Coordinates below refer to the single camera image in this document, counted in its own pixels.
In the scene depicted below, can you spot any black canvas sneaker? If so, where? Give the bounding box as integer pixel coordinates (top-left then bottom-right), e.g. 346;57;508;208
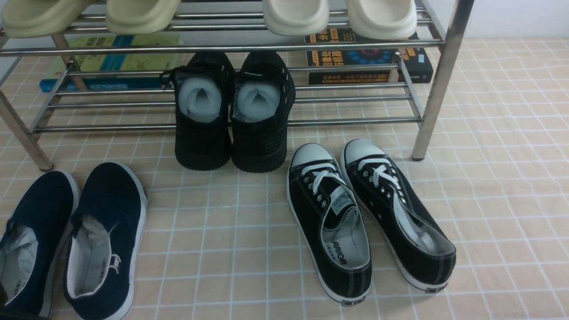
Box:
340;139;457;294
287;143;372;306

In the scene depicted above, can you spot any navy slip-on shoe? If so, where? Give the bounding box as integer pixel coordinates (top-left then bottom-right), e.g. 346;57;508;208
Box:
64;162;148;320
0;170;80;318

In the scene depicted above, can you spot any black knit shoe right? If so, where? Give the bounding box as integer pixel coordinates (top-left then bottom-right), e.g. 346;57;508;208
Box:
230;51;296;173

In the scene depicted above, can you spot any black knit shoe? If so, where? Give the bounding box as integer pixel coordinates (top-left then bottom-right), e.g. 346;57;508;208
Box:
159;51;235;171
230;51;296;173

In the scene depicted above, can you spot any black knit shoe left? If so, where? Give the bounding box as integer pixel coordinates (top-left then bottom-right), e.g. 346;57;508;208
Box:
159;51;235;171

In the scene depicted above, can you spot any silver metal shoe rack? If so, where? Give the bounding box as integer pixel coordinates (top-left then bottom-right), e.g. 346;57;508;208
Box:
1;0;474;172

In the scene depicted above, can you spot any beige checked tablecloth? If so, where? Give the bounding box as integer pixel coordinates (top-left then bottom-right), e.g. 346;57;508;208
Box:
0;37;569;320

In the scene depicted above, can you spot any cream slipper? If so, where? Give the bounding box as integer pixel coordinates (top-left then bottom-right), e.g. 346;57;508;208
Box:
345;0;418;40
262;0;329;36

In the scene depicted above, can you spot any cream slipper far right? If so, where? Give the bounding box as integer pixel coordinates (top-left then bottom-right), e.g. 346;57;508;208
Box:
345;0;418;40

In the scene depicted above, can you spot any beige slipper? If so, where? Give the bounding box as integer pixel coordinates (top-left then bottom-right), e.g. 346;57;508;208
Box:
105;0;181;35
1;0;96;38

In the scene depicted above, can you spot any beige slipper far left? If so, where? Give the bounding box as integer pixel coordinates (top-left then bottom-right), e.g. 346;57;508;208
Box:
1;0;96;38

